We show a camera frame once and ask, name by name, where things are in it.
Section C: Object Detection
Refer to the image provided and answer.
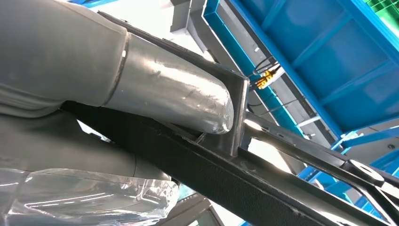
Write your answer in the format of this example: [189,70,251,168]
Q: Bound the green plastic crate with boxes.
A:
[363,0,399,30]

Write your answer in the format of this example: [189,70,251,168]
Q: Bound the black cables with yellow connector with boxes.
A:
[247,56,286,91]

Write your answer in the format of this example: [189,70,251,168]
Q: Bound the blue metal shelf rack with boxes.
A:
[202,0,399,226]

